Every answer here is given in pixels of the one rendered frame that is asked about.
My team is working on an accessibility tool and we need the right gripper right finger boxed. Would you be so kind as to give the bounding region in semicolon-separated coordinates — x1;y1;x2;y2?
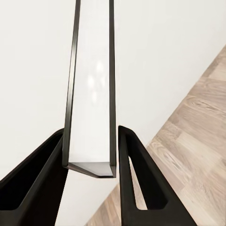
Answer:
118;126;197;226

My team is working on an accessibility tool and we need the hardback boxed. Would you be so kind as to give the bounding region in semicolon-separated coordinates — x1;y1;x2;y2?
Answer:
61;0;117;178

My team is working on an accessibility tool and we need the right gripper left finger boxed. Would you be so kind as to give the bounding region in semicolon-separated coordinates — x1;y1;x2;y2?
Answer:
0;128;69;226

